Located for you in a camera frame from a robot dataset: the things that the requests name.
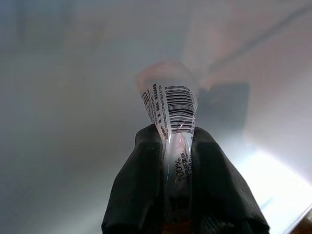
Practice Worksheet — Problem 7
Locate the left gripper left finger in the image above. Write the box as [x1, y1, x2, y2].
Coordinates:
[102, 124, 171, 234]

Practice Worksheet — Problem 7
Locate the white printed packet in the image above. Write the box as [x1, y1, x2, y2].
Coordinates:
[136, 62, 203, 220]

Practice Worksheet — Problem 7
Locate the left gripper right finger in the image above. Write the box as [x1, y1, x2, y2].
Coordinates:
[189, 126, 270, 234]

